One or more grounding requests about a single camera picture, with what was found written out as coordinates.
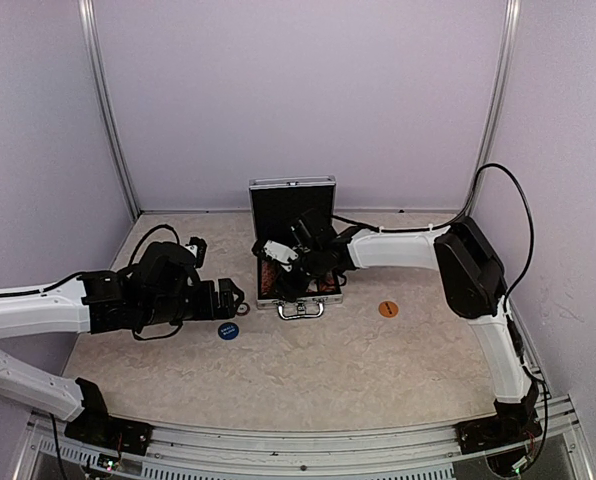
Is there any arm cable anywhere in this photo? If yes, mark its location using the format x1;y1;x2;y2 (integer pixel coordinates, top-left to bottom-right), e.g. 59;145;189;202
327;162;535;301
0;223;199;341

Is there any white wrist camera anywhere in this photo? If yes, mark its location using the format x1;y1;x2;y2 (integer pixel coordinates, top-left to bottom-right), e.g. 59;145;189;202
185;237;207;269
252;240;299;272

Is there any aluminium corner post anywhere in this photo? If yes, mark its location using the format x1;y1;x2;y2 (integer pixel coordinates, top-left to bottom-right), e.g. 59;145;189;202
466;0;521;214
78;0;142;222

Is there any aluminium poker case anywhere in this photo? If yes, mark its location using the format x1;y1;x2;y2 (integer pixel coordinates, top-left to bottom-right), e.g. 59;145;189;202
249;176;342;321

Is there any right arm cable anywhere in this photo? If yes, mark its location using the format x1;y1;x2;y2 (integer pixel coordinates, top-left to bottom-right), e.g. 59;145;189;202
327;162;535;301

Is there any blue small blind button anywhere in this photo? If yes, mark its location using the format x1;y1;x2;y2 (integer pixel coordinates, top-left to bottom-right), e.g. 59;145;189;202
217;322;240;341

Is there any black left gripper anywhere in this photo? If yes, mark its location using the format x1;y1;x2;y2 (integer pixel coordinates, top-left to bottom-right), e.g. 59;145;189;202
140;277;244;326

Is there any single orange poker chip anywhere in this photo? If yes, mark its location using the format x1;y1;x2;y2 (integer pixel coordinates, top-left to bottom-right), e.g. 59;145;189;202
236;302;251;316

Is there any left aluminium corner post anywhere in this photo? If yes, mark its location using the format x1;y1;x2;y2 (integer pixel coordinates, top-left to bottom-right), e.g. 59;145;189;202
78;0;142;222

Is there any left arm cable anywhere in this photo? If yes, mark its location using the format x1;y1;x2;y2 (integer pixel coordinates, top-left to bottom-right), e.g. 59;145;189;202
0;223;199;341

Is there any right aluminium corner post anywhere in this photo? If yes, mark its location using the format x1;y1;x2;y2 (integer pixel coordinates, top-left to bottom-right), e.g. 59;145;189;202
466;0;521;214

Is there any orange big blind button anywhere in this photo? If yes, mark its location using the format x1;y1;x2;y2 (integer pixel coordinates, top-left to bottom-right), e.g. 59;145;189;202
378;301;399;318

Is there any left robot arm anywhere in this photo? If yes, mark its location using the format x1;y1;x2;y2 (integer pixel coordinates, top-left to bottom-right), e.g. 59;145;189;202
0;238;245;445

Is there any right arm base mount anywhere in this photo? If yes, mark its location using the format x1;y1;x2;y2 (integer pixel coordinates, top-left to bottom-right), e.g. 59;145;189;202
455;382;543;454

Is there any orange chip row in case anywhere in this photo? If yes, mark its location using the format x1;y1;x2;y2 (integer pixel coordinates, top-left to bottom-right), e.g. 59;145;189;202
260;261;278;298

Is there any brown black chip row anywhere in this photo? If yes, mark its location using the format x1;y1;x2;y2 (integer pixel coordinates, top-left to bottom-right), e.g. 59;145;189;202
316;272;340;294

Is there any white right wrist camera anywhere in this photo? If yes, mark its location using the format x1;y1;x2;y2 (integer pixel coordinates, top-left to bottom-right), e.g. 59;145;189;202
252;240;299;272

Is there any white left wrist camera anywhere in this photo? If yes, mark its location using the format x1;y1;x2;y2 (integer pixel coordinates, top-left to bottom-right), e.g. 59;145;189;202
185;237;207;269

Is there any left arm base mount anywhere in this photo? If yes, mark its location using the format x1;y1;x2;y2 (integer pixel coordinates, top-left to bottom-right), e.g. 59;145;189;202
65;378;154;456

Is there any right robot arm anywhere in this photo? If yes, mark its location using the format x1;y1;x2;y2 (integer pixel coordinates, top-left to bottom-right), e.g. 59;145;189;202
262;210;538;444

